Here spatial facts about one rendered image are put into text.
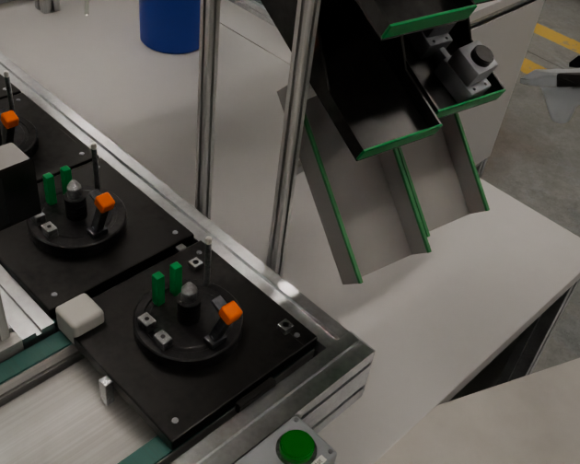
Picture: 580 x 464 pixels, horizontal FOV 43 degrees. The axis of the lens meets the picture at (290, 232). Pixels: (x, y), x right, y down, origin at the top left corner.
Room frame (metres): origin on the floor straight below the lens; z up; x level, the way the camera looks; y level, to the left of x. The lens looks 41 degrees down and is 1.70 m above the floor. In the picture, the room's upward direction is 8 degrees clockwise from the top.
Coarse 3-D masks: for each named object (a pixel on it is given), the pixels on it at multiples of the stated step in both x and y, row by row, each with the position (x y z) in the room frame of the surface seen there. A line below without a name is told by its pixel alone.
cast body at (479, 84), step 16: (464, 48) 0.91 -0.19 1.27; (480, 48) 0.90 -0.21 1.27; (448, 64) 0.91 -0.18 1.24; (464, 64) 0.89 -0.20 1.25; (480, 64) 0.89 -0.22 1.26; (496, 64) 0.90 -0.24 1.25; (448, 80) 0.90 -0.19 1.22; (464, 80) 0.89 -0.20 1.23; (480, 80) 0.90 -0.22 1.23; (464, 96) 0.88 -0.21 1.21; (480, 96) 0.91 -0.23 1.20
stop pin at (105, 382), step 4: (100, 380) 0.52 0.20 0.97; (104, 380) 0.52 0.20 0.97; (108, 380) 0.52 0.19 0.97; (100, 384) 0.52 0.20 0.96; (104, 384) 0.52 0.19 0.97; (108, 384) 0.52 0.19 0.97; (112, 384) 0.52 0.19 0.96; (100, 388) 0.52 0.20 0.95; (104, 388) 0.52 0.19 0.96; (108, 388) 0.52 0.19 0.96; (112, 388) 0.52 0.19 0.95; (100, 392) 0.52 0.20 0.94; (104, 392) 0.52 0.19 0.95; (108, 392) 0.52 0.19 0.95; (112, 392) 0.52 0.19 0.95; (100, 396) 0.52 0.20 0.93; (104, 396) 0.52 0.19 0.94; (108, 396) 0.52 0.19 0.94; (112, 396) 0.52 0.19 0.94; (104, 400) 0.52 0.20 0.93; (108, 400) 0.52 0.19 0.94; (112, 400) 0.52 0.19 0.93; (108, 404) 0.52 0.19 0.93
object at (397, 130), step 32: (288, 0) 0.86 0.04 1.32; (352, 0) 0.96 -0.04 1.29; (288, 32) 0.86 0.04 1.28; (320, 32) 0.90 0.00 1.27; (352, 32) 0.92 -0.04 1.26; (320, 64) 0.80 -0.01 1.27; (352, 64) 0.87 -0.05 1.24; (384, 64) 0.89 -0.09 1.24; (320, 96) 0.80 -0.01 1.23; (352, 96) 0.82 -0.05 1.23; (384, 96) 0.84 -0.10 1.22; (416, 96) 0.85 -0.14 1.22; (352, 128) 0.75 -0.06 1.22; (384, 128) 0.79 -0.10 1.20; (416, 128) 0.81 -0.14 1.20
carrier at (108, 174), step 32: (96, 160) 0.84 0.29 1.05; (64, 192) 0.82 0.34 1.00; (128, 192) 0.87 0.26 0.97; (32, 224) 0.75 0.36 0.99; (64, 224) 0.76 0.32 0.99; (128, 224) 0.80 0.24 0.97; (160, 224) 0.81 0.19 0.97; (0, 256) 0.70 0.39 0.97; (32, 256) 0.71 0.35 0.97; (64, 256) 0.71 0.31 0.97; (96, 256) 0.72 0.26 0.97; (128, 256) 0.73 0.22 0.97; (160, 256) 0.75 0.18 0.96; (32, 288) 0.65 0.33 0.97; (64, 288) 0.66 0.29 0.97; (96, 288) 0.67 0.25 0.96
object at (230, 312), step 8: (216, 304) 0.58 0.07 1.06; (224, 304) 0.58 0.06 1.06; (232, 304) 0.58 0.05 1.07; (224, 312) 0.57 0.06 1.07; (232, 312) 0.57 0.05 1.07; (240, 312) 0.57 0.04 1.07; (224, 320) 0.56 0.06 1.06; (232, 320) 0.56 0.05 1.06; (216, 328) 0.58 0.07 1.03; (224, 328) 0.57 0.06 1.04; (216, 336) 0.58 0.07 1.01
